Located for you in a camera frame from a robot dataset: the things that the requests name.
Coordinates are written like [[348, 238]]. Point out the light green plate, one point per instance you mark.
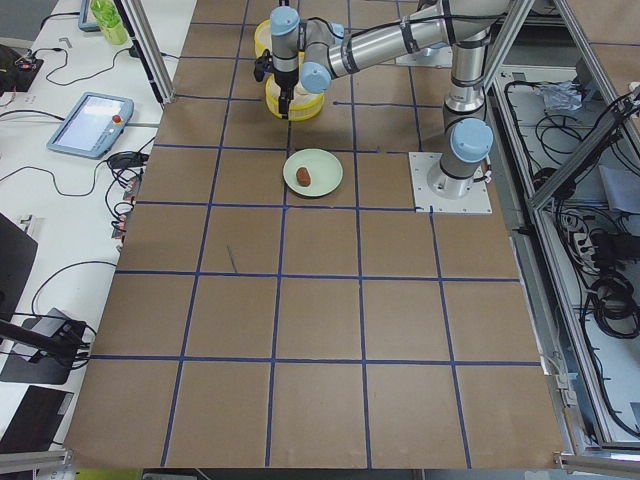
[[325, 169]]

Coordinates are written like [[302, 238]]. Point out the black electronics board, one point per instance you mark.
[[17, 73]]

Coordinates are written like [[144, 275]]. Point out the blue teach pendant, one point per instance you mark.
[[86, 19], [93, 125]]

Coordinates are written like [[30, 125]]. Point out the green drink bottle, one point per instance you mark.
[[109, 21]]

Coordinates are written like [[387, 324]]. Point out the black monitor stand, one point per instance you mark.
[[45, 348]]

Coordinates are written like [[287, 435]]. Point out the aluminium frame post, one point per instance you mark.
[[136, 23]]

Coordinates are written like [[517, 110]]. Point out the brown bun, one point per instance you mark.
[[303, 177]]

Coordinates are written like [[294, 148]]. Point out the black power adapter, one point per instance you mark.
[[128, 159]]

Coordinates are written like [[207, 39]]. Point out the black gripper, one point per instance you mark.
[[285, 81]]

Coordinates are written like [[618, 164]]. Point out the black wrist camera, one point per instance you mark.
[[263, 66]]

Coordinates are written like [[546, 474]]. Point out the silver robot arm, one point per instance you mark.
[[312, 52]]

